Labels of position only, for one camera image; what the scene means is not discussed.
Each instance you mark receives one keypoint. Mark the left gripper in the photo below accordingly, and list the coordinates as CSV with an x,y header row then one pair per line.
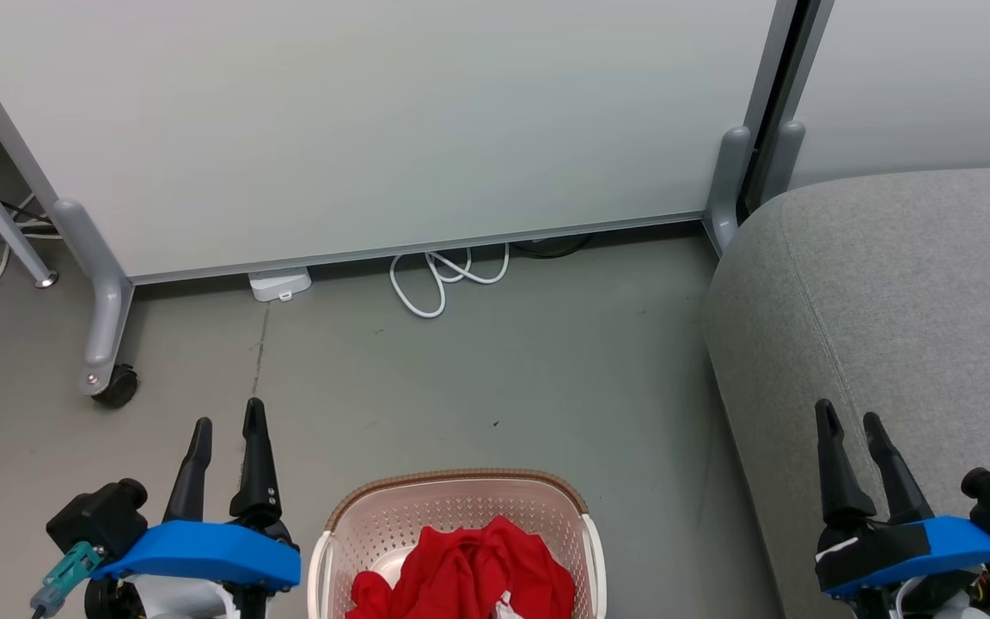
x,y
108,602

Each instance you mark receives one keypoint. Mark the red cloth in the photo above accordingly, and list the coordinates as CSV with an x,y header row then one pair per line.
x,y
469,572

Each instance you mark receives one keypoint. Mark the grey fabric sofa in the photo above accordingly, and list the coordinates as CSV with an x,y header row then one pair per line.
x,y
907,301

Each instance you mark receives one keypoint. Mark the black caster wheel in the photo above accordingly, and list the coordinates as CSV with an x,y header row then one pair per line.
x,y
119,389

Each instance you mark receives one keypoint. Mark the white power adapter box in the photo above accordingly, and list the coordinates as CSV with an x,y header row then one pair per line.
x,y
278,282

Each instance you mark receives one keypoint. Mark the beige perforated laundry basket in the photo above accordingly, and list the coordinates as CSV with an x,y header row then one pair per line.
x,y
461,499

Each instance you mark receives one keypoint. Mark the large white rolling partition board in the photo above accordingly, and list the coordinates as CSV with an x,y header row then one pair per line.
x,y
375,129

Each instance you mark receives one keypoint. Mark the blue left camera mount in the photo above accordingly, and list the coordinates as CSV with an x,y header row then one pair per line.
x,y
211,550

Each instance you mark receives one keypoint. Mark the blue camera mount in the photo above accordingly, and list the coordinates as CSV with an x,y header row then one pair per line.
x,y
946,542
211,550

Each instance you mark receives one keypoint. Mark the blue right camera mount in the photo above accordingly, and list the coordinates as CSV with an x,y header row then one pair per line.
x,y
946,542

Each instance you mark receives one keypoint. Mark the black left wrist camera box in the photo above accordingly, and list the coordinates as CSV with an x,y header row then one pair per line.
x,y
100,520

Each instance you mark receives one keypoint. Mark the white partition board grey post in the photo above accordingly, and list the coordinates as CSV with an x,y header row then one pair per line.
x,y
925,86

